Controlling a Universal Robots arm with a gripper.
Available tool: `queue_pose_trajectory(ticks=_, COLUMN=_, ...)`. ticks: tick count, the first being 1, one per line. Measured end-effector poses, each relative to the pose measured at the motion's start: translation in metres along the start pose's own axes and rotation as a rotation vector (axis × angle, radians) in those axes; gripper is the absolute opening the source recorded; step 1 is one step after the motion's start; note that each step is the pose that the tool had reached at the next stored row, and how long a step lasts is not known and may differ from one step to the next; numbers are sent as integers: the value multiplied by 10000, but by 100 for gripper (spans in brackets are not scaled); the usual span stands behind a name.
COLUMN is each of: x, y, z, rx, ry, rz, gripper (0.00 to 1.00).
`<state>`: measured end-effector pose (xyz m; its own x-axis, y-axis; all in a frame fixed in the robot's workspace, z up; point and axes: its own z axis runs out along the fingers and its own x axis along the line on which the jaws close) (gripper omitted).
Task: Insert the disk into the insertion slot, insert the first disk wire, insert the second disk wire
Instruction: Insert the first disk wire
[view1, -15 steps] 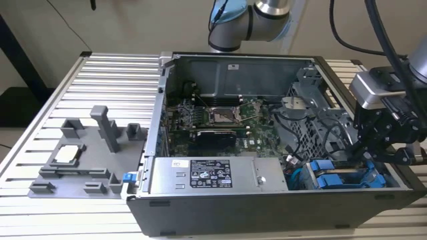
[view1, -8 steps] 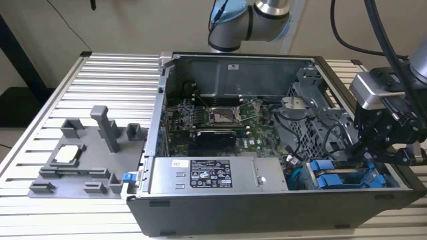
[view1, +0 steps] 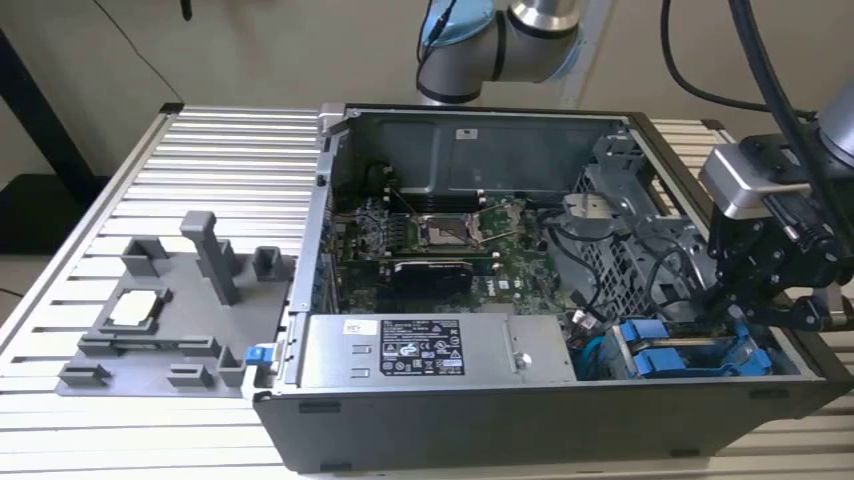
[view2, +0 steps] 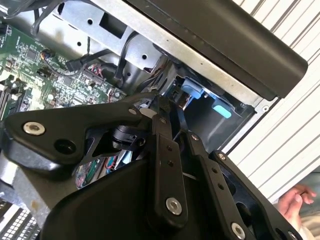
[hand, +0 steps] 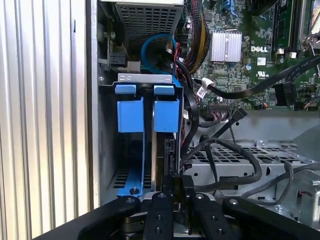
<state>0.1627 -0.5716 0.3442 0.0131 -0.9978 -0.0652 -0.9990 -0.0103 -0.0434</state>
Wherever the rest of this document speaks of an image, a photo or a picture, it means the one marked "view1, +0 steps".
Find silver bay latch bracket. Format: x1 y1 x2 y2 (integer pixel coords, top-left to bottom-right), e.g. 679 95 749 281
563 193 635 221

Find blue disk wire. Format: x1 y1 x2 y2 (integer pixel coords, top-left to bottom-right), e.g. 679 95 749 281
574 332 607 380

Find black graphics card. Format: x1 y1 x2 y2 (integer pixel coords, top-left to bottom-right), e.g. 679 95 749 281
375 258 477 302

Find black disk wire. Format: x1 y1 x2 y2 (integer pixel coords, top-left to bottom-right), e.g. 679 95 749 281
633 234 713 314

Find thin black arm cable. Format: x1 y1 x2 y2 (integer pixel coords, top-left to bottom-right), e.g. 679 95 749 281
418 0 462 67

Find silver CPU chip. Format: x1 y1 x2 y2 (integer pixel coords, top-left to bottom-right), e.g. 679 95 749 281
110 291 164 327

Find silver power supply box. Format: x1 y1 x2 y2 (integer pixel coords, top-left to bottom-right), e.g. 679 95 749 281
298 313 579 389

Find silver perforated disk bay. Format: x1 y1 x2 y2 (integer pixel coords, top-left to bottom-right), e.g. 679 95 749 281
550 133 726 321

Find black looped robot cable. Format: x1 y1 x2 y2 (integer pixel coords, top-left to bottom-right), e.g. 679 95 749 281
658 0 820 121

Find black round motherboard cable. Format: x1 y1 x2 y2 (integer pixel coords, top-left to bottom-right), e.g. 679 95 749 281
538 207 606 301

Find green motherboard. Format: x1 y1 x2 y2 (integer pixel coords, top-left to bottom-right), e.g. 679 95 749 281
330 192 582 317

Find hard disk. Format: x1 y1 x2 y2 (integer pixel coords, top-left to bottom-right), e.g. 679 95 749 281
617 318 774 380

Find thin wires with white tags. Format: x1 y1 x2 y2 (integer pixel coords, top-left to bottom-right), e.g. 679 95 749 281
565 309 602 336

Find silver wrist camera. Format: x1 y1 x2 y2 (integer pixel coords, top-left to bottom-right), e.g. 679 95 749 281
698 144 813 220

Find dark grey PC case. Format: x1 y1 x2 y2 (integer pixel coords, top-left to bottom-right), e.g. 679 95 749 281
251 102 854 474

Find black camera cable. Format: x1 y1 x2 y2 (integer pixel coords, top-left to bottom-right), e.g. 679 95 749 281
726 0 836 236

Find black desk stand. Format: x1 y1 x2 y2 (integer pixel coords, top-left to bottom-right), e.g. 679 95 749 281
0 27 115 256

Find grey parts rack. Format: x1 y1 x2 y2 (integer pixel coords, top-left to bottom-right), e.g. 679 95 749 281
56 209 300 400

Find CPU socket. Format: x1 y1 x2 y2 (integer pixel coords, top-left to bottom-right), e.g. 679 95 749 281
413 213 486 250

